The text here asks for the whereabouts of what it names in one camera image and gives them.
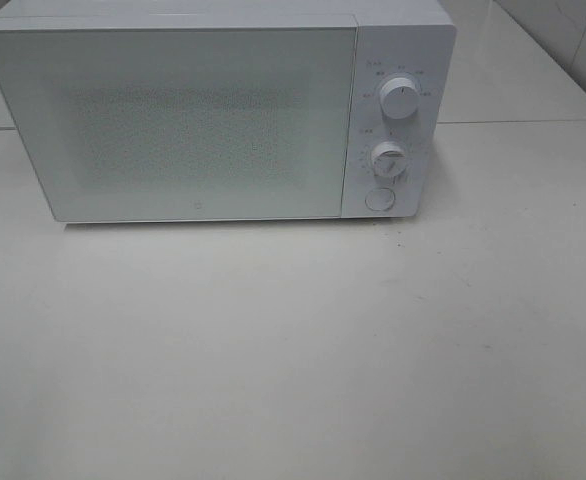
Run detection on white upper power knob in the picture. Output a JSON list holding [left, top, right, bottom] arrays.
[[379, 75, 420, 120]]

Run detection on white microwave oven body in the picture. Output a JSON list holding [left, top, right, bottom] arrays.
[[0, 12, 456, 223]]

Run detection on white microwave door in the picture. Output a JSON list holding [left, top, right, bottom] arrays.
[[0, 28, 356, 223]]

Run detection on white timer knob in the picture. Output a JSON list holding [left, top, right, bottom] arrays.
[[370, 141, 409, 178]]

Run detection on round white door button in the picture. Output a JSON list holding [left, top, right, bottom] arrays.
[[365, 188, 395, 212]]

